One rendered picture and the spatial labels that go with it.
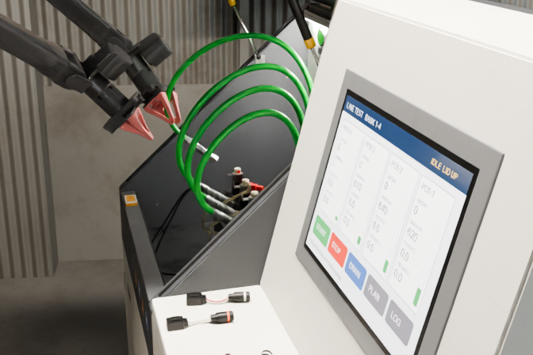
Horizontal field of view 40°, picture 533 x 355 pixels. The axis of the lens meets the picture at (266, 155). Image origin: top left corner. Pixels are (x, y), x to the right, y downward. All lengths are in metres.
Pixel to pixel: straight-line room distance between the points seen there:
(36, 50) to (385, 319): 0.91
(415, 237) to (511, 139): 0.21
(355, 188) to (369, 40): 0.24
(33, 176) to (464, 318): 2.84
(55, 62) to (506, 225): 1.04
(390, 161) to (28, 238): 2.77
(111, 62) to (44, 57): 0.15
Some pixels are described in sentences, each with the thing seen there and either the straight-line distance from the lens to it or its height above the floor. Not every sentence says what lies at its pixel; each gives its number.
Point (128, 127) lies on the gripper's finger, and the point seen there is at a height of 1.23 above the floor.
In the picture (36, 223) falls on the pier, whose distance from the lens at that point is 3.62.
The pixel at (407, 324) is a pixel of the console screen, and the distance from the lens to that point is 0.98.
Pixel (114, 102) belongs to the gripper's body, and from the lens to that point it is 1.67.
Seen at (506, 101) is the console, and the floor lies 1.50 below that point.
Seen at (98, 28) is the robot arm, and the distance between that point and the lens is 1.91.
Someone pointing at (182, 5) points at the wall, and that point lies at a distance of 3.46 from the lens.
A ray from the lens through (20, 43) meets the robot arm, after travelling 1.55.
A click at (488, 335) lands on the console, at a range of 0.85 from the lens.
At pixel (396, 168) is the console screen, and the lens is 1.04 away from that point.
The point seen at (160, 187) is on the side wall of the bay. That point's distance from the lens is 2.09.
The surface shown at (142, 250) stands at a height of 0.95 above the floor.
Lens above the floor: 1.70
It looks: 19 degrees down
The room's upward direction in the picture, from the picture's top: 1 degrees clockwise
